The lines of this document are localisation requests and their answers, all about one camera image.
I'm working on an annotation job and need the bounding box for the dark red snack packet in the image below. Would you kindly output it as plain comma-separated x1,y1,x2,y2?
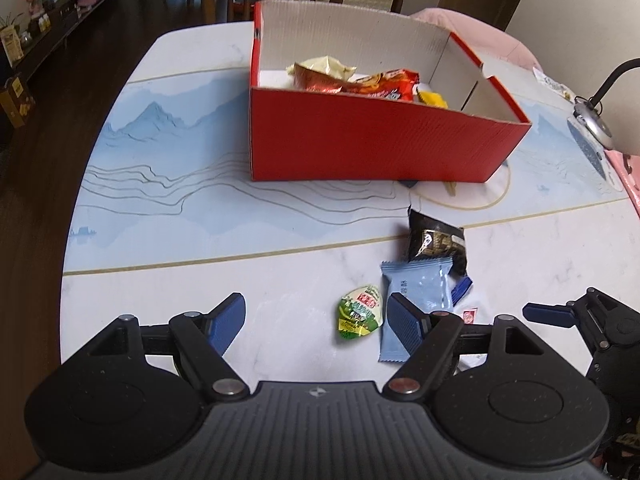
292,62,346,93

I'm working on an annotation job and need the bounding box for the small clear snack packet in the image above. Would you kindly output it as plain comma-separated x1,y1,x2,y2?
532,67,576,101

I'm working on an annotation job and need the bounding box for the dark low cabinet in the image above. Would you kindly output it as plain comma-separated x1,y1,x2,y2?
0,0,121,81

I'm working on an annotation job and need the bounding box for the red cardboard box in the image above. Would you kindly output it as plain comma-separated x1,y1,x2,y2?
248,0,532,182

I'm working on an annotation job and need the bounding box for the green jelly cup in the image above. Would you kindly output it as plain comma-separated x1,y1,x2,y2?
336,285,385,339

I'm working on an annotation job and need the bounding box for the pink cloth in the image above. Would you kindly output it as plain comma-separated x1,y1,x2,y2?
602,150,640,211

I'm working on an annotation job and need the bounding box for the cream yellow snack packet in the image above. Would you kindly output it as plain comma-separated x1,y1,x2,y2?
286,55,357,83

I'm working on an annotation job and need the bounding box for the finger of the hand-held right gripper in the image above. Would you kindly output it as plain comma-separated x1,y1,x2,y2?
522,287,626,356

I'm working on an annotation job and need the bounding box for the yellow paper box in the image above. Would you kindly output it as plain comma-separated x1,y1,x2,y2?
0,25,26,63

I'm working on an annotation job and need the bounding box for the red chip bag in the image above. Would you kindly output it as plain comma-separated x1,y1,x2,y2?
342,69,421,102

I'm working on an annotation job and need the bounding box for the black snack packet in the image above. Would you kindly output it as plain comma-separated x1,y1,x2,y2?
406,208,468,277

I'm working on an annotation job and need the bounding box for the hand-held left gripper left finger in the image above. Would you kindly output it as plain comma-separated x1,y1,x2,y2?
87,292,250,402

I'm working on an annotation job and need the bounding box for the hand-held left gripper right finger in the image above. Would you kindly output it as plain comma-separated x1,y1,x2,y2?
381,292,546,401

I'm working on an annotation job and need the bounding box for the light blue snack packet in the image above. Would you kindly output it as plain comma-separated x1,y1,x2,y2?
378,257,456,363

